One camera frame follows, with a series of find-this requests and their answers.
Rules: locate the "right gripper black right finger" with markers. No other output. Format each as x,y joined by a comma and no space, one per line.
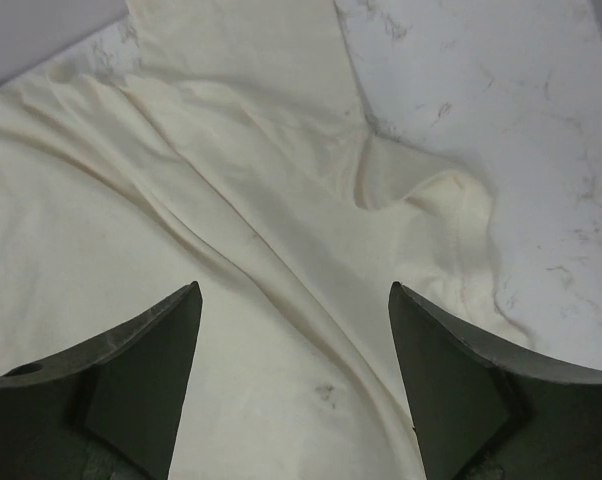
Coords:
485,408

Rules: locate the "cream white t shirt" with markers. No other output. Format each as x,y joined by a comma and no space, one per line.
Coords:
238,156

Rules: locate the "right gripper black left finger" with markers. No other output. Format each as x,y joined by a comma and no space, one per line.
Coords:
108,407

